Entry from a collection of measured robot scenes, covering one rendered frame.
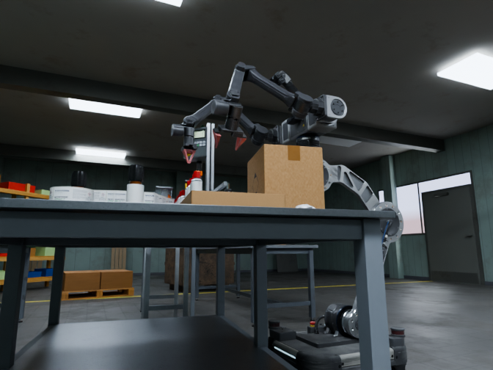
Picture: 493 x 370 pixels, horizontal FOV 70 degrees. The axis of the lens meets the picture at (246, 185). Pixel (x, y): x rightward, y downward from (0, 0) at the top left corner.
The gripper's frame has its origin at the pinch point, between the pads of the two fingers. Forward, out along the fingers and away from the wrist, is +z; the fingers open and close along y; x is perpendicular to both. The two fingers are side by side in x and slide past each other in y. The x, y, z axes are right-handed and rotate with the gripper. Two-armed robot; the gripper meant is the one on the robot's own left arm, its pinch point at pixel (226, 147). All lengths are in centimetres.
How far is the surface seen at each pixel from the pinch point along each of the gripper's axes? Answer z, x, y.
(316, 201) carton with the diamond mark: 1.4, 41.8, -24.5
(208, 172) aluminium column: 35, -44, -11
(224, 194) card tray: -12, 64, 23
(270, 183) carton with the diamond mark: -1.2, 34.7, -6.7
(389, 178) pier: 250, -527, -705
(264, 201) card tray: -12, 66, 12
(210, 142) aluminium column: 20, -57, -12
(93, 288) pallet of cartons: 386, -312, 37
